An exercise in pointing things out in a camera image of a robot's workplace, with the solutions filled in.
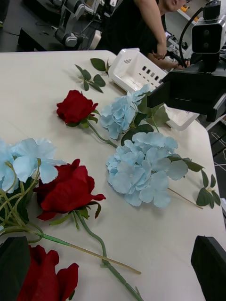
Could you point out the pale blue flower green stem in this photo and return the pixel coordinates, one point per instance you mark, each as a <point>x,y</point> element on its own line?
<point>117,113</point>
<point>28,160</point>
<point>136,174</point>

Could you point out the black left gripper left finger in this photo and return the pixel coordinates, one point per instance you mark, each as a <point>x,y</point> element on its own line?
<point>11,270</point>

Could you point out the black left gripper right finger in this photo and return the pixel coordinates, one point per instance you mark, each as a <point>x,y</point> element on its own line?
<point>212,270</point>

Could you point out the person's forearm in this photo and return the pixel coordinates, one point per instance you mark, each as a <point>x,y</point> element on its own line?
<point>150,18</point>

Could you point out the green leaf sprig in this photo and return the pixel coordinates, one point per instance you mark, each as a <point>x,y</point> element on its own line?
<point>203,197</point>
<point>99,80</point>

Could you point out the single green leaf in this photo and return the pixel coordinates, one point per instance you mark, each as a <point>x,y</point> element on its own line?
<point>97,64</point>

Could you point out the black desk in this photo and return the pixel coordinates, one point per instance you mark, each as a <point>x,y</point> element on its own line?
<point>35,40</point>

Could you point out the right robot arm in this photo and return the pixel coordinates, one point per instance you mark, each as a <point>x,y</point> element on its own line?
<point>204,62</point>

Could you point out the silver grey background robot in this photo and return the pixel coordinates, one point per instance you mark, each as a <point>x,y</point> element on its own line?
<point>70,38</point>

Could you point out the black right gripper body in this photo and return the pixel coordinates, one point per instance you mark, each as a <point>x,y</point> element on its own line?
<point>209,94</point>

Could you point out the shallow white box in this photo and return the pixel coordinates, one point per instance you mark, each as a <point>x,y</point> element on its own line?
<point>127,65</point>

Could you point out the person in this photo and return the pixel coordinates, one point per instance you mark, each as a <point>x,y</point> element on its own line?
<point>127,23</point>

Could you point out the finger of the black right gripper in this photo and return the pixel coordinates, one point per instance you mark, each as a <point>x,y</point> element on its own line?
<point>164,96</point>
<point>181,78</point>

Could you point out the red rose green stem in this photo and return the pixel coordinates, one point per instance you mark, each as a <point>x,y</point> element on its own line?
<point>68,188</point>
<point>75,105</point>
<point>44,277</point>

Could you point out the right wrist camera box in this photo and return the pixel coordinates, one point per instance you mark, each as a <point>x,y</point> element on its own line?
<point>207,37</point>

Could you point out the person's hand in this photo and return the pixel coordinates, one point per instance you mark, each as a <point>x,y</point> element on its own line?
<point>160,50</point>

